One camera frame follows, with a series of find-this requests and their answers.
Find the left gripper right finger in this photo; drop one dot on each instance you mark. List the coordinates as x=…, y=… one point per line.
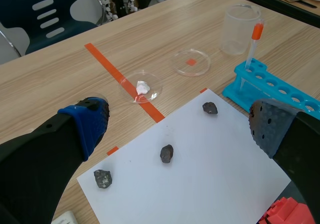
x=285, y=133

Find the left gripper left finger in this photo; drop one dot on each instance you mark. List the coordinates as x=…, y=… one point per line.
x=45, y=156

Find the turquoise rack with round holes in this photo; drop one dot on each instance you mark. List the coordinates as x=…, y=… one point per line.
x=272, y=86

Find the small dark stone with specks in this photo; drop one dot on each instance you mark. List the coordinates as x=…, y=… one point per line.
x=102, y=179

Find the small white tile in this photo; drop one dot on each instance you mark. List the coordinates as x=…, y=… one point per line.
x=64, y=217

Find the toy brick block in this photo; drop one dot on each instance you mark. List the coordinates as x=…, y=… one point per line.
x=285, y=211

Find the dropper with red bulb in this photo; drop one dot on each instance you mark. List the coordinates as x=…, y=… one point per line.
x=253, y=43

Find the white sheet of paper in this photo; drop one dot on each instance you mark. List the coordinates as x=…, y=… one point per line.
x=185, y=164

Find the clear plastic beaker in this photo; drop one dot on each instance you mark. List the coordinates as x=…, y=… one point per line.
x=240, y=29

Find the clear glass dish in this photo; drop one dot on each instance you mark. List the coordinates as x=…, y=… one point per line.
x=141, y=87
x=191, y=62

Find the white lump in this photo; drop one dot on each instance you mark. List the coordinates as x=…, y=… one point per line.
x=142, y=87

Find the small dark brown stone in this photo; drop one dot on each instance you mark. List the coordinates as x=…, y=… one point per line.
x=166, y=153

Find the dark blue chair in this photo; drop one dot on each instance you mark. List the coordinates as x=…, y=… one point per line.
x=47, y=13

